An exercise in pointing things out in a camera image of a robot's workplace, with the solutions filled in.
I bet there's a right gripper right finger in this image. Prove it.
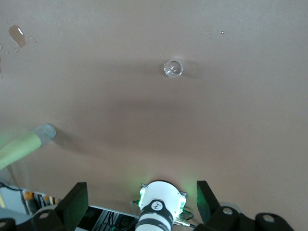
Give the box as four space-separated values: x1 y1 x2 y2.
196 180 298 231

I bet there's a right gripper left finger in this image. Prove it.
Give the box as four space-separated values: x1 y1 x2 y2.
0 181 89 231

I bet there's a small clear glass measuring cup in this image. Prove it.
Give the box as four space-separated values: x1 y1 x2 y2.
163 59 185 79

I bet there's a green sleeved shaker bottle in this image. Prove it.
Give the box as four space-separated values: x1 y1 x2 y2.
0 123 57 172

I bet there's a brown table cover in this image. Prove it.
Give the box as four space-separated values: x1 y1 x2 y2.
0 0 308 231

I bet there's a round brown liquid puddle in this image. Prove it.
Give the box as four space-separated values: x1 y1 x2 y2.
9 25 27 48

